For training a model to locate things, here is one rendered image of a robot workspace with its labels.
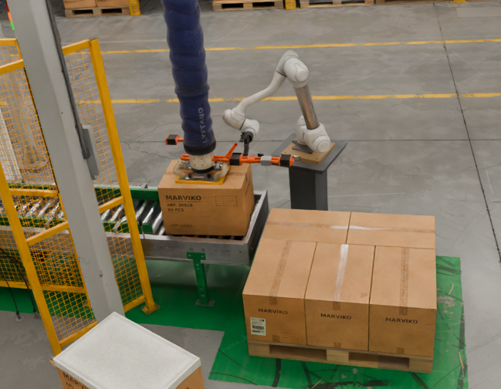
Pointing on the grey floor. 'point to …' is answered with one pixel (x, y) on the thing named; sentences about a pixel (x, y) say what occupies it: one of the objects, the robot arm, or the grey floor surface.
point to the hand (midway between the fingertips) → (242, 149)
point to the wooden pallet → (341, 356)
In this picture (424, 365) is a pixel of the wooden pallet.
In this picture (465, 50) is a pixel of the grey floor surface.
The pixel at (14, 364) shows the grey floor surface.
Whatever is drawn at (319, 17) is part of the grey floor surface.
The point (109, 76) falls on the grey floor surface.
